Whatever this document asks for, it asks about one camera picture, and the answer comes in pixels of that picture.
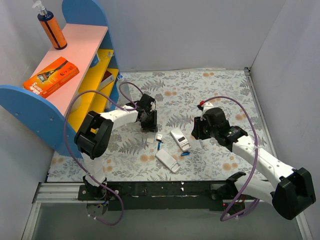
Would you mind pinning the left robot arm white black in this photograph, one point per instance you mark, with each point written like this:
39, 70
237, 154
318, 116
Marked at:
93, 136

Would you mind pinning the blue pink yellow shelf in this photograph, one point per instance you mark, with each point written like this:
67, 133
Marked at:
54, 100

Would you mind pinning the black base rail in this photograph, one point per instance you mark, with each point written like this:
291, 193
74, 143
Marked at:
162, 195

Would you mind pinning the white slim remote control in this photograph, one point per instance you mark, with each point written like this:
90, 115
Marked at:
180, 139

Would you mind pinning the orange razor box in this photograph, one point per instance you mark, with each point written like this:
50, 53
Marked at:
51, 78

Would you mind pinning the orange pump bottle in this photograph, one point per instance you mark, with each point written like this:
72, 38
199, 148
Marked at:
50, 26

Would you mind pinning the clear plastic bottle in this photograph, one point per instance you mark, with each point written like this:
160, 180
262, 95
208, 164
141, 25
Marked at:
123, 91

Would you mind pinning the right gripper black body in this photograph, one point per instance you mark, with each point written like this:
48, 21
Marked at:
197, 128

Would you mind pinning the white jar under shelf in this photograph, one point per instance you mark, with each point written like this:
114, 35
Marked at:
75, 103

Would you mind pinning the white box on shelf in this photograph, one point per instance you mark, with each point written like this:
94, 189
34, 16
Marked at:
107, 78

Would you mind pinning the floral table mat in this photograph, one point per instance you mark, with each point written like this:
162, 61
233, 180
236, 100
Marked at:
129, 157

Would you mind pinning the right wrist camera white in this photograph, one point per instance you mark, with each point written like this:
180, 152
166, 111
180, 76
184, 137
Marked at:
204, 106

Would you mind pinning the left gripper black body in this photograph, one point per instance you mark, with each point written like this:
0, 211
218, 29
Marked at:
149, 124

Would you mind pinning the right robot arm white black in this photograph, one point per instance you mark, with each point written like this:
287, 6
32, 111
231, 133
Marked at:
290, 191

